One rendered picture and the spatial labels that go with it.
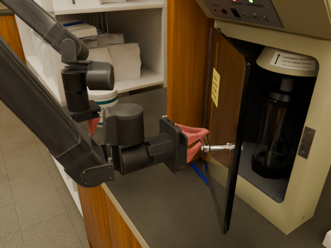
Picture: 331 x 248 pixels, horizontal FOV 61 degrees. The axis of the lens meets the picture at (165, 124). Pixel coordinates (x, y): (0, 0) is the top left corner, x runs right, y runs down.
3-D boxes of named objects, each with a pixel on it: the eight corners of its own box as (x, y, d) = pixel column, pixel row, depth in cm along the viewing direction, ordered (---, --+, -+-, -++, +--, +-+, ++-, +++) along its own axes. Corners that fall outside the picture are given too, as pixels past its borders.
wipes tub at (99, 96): (112, 111, 129) (109, 80, 122) (124, 122, 120) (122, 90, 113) (84, 118, 123) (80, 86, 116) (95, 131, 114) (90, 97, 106)
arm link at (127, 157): (109, 167, 54) (119, 183, 50) (105, 136, 51) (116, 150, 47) (141, 157, 57) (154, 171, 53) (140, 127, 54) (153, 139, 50)
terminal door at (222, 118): (204, 158, 88) (215, 26, 69) (225, 238, 62) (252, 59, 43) (202, 158, 88) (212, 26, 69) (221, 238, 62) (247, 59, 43)
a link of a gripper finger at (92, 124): (103, 139, 79) (99, 110, 75) (78, 147, 76) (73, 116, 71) (94, 130, 84) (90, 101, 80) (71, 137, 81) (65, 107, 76)
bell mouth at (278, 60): (286, 51, 76) (290, 31, 74) (353, 68, 63) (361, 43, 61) (240, 61, 68) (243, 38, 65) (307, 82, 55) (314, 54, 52)
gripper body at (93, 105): (102, 113, 76) (99, 88, 72) (64, 123, 71) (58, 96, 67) (93, 105, 80) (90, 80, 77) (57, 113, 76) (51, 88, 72)
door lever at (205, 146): (218, 133, 63) (219, 123, 62) (228, 156, 55) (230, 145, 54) (195, 133, 63) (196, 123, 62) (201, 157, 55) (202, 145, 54)
